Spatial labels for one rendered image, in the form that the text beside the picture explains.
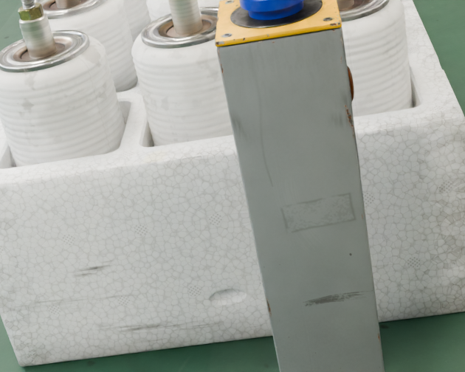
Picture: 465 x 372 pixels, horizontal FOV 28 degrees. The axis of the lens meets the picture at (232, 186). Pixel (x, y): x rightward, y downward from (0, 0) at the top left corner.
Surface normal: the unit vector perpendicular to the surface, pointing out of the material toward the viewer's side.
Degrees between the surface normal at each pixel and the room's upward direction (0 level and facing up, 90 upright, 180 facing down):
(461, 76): 0
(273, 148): 90
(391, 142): 90
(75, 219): 90
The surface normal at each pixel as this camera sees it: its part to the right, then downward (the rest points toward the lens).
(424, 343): -0.18, -0.85
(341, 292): -0.02, 0.50
